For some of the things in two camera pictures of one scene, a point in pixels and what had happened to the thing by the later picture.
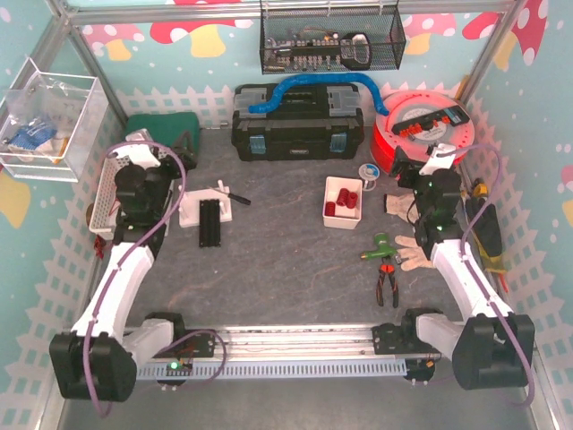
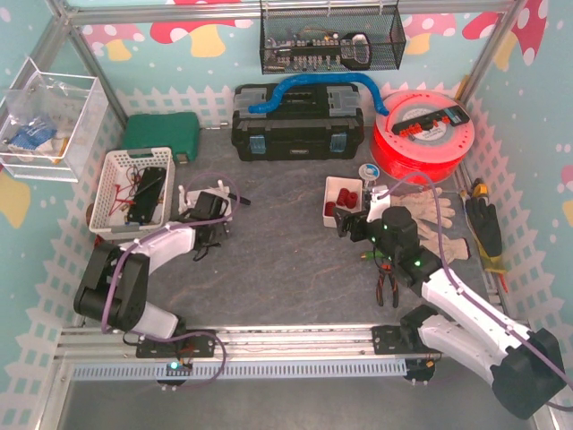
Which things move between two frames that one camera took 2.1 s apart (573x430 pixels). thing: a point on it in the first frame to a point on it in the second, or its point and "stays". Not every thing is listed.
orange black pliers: (387, 269) stays
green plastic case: (166, 128) stays
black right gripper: (404, 167) to (351, 224)
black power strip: (454, 116) stays
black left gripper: (180, 152) to (214, 231)
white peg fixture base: (189, 208) stays
